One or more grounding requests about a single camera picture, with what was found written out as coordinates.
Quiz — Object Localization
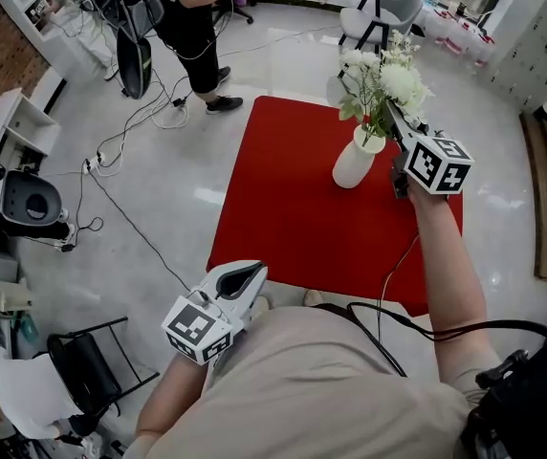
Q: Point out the person's right forearm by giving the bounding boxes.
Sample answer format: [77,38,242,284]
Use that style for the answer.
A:
[406,186,490,391]

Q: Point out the black chest-mounted device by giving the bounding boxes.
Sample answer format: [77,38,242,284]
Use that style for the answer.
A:
[459,330,547,459]

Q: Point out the small white open cabinet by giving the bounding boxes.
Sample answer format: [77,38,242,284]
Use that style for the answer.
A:
[0,87,62,162]

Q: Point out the grey locker cabinet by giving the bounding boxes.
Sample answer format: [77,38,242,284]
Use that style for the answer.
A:
[473,0,547,114]

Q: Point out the grey rounded shell device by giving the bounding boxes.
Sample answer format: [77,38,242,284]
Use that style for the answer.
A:
[1,169,64,225]

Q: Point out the beige desktop device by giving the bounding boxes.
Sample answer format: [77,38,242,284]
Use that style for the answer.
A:
[0,278,33,315]

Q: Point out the person's left shoe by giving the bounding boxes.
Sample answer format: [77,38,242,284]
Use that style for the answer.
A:
[248,295,272,325]

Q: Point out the white flower bouquet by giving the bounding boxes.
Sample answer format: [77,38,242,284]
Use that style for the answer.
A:
[325,29,435,148]

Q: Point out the person's left forearm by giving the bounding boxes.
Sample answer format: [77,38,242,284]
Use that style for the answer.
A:
[133,351,210,451]

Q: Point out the teal container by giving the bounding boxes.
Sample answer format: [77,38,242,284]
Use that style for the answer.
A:
[17,313,40,348]

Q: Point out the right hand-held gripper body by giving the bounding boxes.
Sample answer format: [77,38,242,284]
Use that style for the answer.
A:
[390,121,474,200]

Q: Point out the grey chair with black legs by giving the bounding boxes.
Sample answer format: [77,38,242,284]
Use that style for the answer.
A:
[338,0,426,56]

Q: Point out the person's torso in beige shirt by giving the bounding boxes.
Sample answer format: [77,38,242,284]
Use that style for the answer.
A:
[124,303,502,459]

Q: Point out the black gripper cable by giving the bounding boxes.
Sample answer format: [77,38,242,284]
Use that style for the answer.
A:
[347,231,547,380]

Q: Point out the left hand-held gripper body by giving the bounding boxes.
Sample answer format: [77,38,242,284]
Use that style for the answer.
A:
[161,279,255,372]

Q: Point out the black folding chair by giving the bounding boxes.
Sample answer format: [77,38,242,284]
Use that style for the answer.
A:
[46,316,161,418]

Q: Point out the long black floor cable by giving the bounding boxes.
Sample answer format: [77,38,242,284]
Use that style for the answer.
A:
[70,160,193,294]

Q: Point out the white power strip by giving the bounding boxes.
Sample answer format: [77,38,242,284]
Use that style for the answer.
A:
[84,152,107,175]

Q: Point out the white ceramic vase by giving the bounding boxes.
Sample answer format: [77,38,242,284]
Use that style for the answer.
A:
[331,122,387,190]

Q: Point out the row of water jugs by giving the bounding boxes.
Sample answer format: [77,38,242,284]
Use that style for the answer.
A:
[419,0,497,69]

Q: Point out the red tablecloth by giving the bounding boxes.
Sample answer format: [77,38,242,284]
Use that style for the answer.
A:
[205,95,465,318]

